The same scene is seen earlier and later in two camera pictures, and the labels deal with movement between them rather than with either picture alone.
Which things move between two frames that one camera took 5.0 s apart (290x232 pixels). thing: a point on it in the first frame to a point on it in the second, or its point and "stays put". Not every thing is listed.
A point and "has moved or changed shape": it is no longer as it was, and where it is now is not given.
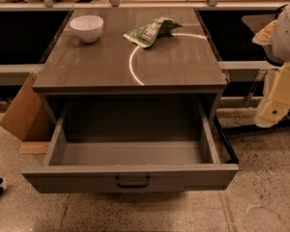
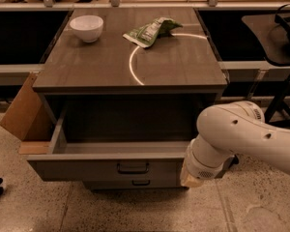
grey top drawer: x=131 y=145 has moved or changed shape
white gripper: x=287 y=41 to x=199 y=164
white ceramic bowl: x=88 y=27 stays put
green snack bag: x=147 y=34 stays put
